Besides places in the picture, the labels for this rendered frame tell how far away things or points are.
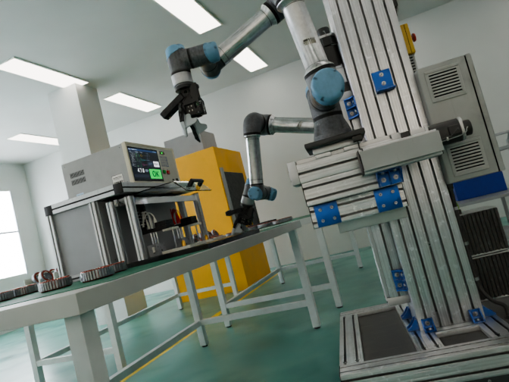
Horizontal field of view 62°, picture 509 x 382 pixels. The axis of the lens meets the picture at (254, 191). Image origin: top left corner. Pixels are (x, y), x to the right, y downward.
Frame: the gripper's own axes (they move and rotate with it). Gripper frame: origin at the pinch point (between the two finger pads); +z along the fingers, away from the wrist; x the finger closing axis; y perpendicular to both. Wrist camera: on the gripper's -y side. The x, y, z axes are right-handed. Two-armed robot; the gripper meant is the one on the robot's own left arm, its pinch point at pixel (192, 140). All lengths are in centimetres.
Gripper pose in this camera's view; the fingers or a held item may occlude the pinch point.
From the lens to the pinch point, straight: 159.0
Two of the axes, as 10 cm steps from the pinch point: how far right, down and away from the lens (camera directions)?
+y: 9.5, -2.6, -1.8
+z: 2.5, 9.7, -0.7
